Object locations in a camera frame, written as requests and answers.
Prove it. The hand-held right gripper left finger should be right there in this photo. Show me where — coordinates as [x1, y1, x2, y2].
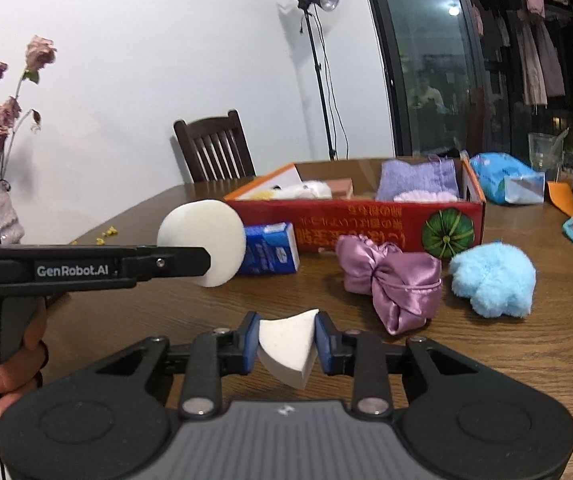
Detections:
[97, 311, 260, 418]

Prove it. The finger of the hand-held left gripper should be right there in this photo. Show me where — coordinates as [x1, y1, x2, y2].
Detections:
[121, 245, 212, 281]

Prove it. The dark wooden chair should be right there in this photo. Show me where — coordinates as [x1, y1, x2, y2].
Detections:
[173, 110, 257, 184]

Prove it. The blue plastic packet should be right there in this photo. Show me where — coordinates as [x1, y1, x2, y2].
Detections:
[469, 152, 547, 206]

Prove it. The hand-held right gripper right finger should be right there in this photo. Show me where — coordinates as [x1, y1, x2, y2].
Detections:
[315, 311, 479, 417]

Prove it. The row of hanging clothes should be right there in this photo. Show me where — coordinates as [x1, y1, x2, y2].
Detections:
[469, 0, 573, 107]

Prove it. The black framed glass door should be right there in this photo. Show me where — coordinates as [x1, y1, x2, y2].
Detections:
[359, 0, 573, 158]

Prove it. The blue tissue pack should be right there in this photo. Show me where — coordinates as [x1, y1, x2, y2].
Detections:
[243, 222, 301, 276]

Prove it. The purple satin pouch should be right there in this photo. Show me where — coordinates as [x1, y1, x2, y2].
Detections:
[335, 234, 443, 336]

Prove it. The white wedge sponge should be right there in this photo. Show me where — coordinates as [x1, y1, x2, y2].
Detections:
[258, 308, 319, 391]

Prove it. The orange cardboard piece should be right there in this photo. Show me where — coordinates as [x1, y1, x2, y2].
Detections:
[546, 180, 573, 216]

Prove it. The yellow white plush toy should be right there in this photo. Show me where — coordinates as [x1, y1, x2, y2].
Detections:
[246, 181, 333, 201]

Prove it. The person's left hand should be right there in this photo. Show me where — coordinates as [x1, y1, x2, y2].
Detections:
[0, 302, 48, 422]

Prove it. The red orange cardboard box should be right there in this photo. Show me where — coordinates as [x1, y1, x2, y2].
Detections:
[224, 156, 487, 259]

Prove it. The round white sponge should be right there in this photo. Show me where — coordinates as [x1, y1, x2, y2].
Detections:
[157, 199, 247, 288]

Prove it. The light blue plush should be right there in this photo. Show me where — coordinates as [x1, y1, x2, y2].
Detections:
[449, 242, 537, 318]

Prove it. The clear glass cup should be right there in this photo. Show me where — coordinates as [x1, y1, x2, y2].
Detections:
[527, 130, 569, 183]

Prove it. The lavender cloth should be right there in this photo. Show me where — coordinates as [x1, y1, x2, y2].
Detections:
[376, 156, 459, 202]

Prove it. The pink ribbed vase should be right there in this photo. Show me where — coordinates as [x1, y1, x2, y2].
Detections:
[0, 180, 26, 246]

